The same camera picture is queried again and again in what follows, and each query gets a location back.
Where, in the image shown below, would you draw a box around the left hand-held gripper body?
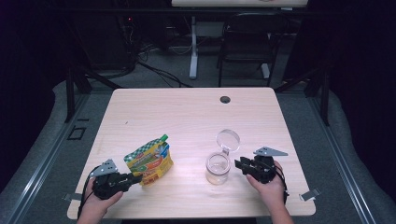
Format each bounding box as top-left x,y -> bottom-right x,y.
89,159 -> 132,201

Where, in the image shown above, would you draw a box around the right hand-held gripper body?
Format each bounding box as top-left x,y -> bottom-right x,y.
247,147 -> 290,185

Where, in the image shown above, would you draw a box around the yellow spouted pouch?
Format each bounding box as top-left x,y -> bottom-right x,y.
123,133 -> 175,187

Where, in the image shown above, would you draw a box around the clear glass jar with lid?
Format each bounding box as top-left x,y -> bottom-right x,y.
205,129 -> 241,186

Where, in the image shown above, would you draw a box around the person's left hand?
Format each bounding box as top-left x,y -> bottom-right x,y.
81,178 -> 124,217

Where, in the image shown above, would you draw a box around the person's right hand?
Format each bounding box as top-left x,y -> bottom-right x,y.
245,161 -> 289,208

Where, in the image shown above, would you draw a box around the grey metal tab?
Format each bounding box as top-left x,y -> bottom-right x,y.
298,188 -> 321,203
62,192 -> 86,203

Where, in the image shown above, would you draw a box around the black metal stand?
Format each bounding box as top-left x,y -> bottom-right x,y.
63,63 -> 123,124
273,65 -> 332,127

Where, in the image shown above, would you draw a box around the black chair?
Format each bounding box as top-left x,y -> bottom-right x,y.
216,12 -> 290,89

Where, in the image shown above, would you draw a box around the white desk leg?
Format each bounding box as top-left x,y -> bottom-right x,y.
189,16 -> 200,80

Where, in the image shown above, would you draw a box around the dark equipment cabinet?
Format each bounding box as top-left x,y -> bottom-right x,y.
74,11 -> 138,72

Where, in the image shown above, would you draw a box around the light background desk top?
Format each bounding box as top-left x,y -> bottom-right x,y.
171,0 -> 309,8

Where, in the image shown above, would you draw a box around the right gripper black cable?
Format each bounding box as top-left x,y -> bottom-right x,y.
274,164 -> 290,205

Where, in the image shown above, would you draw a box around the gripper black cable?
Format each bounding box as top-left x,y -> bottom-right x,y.
274,164 -> 290,205
77,165 -> 103,219

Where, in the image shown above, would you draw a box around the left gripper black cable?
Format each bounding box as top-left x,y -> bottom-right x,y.
77,165 -> 103,219

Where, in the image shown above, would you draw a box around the aluminium floor rail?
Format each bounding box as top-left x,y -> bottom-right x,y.
305,92 -> 378,224
8,92 -> 92,224

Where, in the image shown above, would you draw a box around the black floor cables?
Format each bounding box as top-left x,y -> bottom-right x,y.
135,42 -> 193,89

